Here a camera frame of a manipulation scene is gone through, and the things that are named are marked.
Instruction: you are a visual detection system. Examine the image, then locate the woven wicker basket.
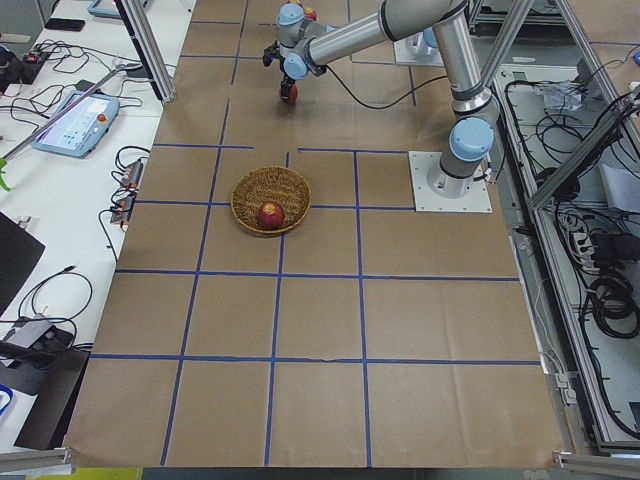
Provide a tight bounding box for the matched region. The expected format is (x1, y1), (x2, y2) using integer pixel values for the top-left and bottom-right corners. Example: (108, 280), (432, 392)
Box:
(231, 166), (311, 237)

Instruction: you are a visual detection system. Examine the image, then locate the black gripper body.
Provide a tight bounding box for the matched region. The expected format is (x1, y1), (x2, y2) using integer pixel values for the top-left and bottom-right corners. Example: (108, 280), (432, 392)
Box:
(262, 42), (296, 100)

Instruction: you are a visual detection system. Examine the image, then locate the aluminium frame post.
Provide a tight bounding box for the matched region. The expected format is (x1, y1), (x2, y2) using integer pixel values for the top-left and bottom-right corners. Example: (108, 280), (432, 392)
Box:
(115, 0), (176, 104)

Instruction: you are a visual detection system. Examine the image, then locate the black smartphone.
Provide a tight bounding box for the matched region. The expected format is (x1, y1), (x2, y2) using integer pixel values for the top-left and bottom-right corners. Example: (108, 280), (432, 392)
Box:
(44, 17), (85, 32)

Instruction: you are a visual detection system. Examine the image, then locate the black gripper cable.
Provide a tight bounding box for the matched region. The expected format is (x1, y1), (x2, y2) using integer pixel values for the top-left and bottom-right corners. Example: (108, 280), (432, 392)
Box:
(322, 64), (451, 109)

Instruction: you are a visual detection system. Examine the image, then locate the teach pendant tablet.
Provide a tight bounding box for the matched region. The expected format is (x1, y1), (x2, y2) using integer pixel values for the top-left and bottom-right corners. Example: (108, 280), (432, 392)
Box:
(31, 93), (120, 158)

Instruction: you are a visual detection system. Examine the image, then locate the black laptop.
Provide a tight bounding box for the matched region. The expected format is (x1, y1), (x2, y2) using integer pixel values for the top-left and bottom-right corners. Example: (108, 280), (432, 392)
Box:
(0, 213), (45, 313)

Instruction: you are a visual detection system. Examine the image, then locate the long reach grabber tool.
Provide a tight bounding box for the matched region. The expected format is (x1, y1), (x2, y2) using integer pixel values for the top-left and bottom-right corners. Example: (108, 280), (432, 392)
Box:
(1, 63), (142, 165)

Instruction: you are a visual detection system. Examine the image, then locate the red apple in basket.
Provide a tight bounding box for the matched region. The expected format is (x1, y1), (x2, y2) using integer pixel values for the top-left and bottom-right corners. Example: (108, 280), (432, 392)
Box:
(257, 201), (286, 230)

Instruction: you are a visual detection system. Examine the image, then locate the red yellow apple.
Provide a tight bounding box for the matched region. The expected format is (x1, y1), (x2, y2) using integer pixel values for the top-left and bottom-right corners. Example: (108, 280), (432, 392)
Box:
(281, 85), (298, 105)

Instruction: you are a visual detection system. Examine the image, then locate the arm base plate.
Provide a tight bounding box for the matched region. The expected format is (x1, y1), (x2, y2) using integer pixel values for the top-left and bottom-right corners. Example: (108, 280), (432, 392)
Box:
(408, 151), (493, 214)
(394, 32), (444, 67)

